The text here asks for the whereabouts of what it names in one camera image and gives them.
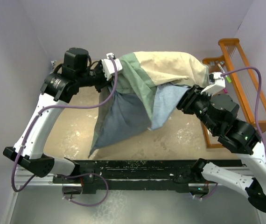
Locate patchwork green beige pillowcase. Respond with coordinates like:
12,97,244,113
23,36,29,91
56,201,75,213
90,51,209,153

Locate orange wooden tiered rack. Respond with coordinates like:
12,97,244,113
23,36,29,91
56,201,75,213
202,38,266,149

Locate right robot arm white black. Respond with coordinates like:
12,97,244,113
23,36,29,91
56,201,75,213
177,85,266,213

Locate green capped marker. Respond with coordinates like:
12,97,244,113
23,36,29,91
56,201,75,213
218,63,232,84

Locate aluminium frame rail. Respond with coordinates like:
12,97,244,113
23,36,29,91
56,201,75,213
14,168,54,189

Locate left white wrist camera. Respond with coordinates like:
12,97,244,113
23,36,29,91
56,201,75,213
101,53,123,81

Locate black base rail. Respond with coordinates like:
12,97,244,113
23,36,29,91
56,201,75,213
52,160,217,195

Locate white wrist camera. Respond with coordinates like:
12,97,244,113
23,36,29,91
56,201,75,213
201,72,225,96
101,53,123,81

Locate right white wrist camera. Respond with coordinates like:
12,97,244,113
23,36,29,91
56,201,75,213
201,72,225,96

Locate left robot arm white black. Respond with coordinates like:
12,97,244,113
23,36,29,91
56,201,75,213
3,48,122,177

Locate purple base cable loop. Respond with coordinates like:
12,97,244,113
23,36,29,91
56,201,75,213
62,173,110,207

